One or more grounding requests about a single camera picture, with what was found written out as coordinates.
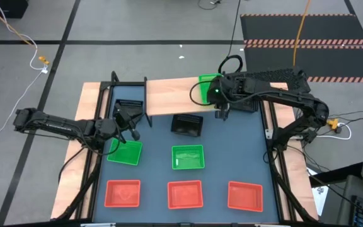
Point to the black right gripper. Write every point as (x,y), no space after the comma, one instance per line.
(221,94)

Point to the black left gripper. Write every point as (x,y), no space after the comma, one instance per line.
(121,121)

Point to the green plastic basket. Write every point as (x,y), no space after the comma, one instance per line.
(128,154)
(188,157)
(204,85)

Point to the red-orange plastic basket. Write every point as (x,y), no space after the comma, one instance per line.
(122,194)
(245,196)
(185,195)

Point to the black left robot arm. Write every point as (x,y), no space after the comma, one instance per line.
(58,124)

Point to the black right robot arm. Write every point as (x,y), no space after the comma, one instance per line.
(295,99)

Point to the wooden shelf with black legs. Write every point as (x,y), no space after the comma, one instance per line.
(169,96)

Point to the blue table mat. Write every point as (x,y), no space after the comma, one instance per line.
(225,151)

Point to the black perforated computer case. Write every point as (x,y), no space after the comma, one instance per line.
(282,75)

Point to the yellow plug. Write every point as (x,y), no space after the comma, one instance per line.
(334,123)

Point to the white paper sheet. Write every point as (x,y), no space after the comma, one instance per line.
(321,201)

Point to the black hazard-striped floor mat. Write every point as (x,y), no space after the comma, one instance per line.
(326,28)

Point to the dark grey desk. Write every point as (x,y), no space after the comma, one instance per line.
(354,186)

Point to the black box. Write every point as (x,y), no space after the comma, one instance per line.
(5,8)

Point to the silver metal bracket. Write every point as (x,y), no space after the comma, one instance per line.
(268,133)

